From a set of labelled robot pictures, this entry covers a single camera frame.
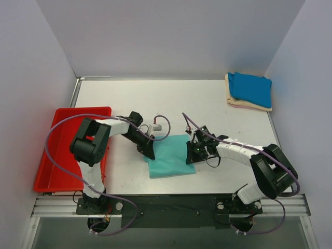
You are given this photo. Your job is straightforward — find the teal t shirt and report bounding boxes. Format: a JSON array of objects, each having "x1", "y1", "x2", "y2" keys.
[{"x1": 144, "y1": 134, "x2": 196, "y2": 178}]

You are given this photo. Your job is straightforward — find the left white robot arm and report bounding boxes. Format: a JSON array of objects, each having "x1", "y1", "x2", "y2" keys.
[{"x1": 70, "y1": 111, "x2": 155, "y2": 214}]

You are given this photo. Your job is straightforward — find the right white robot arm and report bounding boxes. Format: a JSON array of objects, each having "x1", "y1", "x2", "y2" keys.
[{"x1": 185, "y1": 126, "x2": 298, "y2": 212}]

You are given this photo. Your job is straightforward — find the folded pink t shirt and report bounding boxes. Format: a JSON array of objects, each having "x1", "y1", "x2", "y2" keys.
[{"x1": 230, "y1": 104, "x2": 253, "y2": 109}]

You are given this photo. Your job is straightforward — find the folded beige t shirt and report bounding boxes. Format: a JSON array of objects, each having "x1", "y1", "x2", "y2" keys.
[{"x1": 225, "y1": 74, "x2": 272, "y2": 112}]

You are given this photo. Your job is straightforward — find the folded blue t shirt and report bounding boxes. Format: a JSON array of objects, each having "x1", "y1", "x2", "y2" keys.
[{"x1": 227, "y1": 72, "x2": 272, "y2": 108}]

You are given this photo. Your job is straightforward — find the red plastic bin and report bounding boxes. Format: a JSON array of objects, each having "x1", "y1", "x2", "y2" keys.
[{"x1": 34, "y1": 106, "x2": 112, "y2": 193}]

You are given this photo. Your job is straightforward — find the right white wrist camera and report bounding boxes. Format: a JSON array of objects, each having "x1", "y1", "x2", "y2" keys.
[{"x1": 185, "y1": 126, "x2": 192, "y2": 135}]

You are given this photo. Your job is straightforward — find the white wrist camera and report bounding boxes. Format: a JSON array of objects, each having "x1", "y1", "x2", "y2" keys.
[
  {"x1": 185, "y1": 126, "x2": 192, "y2": 135},
  {"x1": 148, "y1": 123, "x2": 162, "y2": 135}
]

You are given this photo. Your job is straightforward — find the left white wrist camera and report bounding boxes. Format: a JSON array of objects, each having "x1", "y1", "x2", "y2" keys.
[{"x1": 148, "y1": 123, "x2": 162, "y2": 135}]

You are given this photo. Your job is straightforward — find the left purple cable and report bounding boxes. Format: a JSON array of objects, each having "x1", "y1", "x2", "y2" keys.
[{"x1": 44, "y1": 115, "x2": 171, "y2": 236}]

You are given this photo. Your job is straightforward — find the purple cable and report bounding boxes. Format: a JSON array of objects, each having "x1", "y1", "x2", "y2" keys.
[
  {"x1": 44, "y1": 115, "x2": 171, "y2": 236},
  {"x1": 182, "y1": 112, "x2": 301, "y2": 236}
]

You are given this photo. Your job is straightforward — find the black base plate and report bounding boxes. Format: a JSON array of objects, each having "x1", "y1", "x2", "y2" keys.
[{"x1": 75, "y1": 193, "x2": 262, "y2": 231}]

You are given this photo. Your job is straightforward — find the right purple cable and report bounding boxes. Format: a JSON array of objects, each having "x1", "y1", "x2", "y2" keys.
[{"x1": 182, "y1": 112, "x2": 301, "y2": 236}]

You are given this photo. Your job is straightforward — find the aluminium frame rail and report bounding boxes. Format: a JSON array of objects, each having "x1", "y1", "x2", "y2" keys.
[{"x1": 31, "y1": 193, "x2": 311, "y2": 218}]

